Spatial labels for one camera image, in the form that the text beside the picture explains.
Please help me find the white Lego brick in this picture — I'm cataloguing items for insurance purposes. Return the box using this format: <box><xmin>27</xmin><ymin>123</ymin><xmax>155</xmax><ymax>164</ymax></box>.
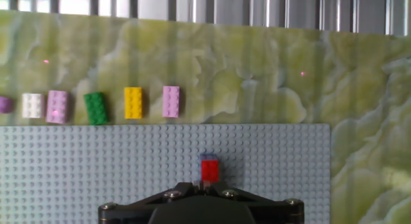
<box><xmin>21</xmin><ymin>92</ymin><xmax>45</xmax><ymax>119</ymax></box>

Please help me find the yellow Lego brick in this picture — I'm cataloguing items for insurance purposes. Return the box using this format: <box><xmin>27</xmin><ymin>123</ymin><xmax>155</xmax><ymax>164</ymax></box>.
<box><xmin>124</xmin><ymin>87</ymin><xmax>143</xmax><ymax>120</ymax></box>

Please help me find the pink Lego brick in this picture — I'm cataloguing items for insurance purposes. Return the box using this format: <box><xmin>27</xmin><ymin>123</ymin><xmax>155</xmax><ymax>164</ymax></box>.
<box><xmin>46</xmin><ymin>90</ymin><xmax>69</xmax><ymax>125</ymax></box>
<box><xmin>162</xmin><ymin>85</ymin><xmax>180</xmax><ymax>119</ymax></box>

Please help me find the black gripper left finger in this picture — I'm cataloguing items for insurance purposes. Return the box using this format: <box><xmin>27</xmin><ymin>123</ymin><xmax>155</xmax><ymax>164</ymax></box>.
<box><xmin>98</xmin><ymin>182</ymin><xmax>202</xmax><ymax>224</ymax></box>

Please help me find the grey Lego baseplate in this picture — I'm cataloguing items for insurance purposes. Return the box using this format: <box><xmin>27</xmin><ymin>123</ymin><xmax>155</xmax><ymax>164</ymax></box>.
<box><xmin>0</xmin><ymin>123</ymin><xmax>331</xmax><ymax>224</ymax></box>

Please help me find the red long Lego brick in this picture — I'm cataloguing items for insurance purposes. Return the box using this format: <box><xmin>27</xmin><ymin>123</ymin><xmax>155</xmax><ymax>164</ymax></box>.
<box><xmin>200</xmin><ymin>159</ymin><xmax>220</xmax><ymax>182</ymax></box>

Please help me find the small purple Lego brick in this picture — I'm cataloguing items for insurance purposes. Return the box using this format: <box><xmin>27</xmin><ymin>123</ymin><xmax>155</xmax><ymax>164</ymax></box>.
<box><xmin>0</xmin><ymin>96</ymin><xmax>14</xmax><ymax>114</ymax></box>

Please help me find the green Lego brick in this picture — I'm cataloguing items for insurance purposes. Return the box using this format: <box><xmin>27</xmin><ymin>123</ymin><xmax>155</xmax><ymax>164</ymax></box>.
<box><xmin>83</xmin><ymin>92</ymin><xmax>109</xmax><ymax>126</ymax></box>

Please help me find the green marble pattern mat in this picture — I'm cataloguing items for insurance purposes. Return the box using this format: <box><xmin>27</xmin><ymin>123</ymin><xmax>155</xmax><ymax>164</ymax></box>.
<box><xmin>0</xmin><ymin>9</ymin><xmax>411</xmax><ymax>224</ymax></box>

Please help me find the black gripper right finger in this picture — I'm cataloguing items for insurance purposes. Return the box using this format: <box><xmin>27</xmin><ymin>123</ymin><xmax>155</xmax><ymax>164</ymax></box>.
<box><xmin>210</xmin><ymin>181</ymin><xmax>305</xmax><ymax>224</ymax></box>

